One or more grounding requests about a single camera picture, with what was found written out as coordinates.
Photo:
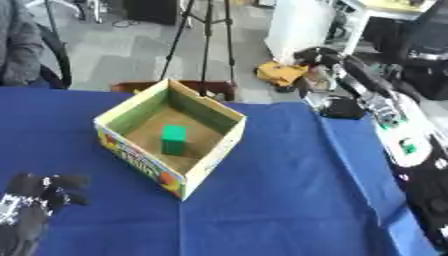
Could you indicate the black office chair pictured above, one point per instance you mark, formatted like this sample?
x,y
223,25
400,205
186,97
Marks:
x,y
429,50

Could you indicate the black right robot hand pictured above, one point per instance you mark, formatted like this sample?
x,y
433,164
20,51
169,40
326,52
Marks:
x,y
318,56

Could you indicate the white panel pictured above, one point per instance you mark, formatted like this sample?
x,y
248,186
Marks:
x,y
300,26

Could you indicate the black tripod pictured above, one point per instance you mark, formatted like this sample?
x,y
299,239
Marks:
x,y
206,40

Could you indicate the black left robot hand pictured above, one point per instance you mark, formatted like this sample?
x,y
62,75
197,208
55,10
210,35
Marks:
x,y
35,191

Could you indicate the yellow bag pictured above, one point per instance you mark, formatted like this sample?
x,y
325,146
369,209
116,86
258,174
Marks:
x,y
282,73

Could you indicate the white table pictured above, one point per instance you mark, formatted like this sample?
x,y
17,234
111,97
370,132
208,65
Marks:
x,y
379,10

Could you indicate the green rectangular block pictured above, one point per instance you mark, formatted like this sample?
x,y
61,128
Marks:
x,y
173,140

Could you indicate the black cabinet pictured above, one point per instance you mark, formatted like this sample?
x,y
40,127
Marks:
x,y
150,10

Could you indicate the person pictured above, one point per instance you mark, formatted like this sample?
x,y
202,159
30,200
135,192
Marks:
x,y
17,43

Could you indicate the cardboard box with green inside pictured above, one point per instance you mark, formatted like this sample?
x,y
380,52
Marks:
x,y
146,160

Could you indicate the silver and black right robot arm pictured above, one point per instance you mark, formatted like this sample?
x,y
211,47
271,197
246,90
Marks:
x,y
402,133

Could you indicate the brown wooden stool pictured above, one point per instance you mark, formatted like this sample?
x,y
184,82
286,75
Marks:
x,y
219,87

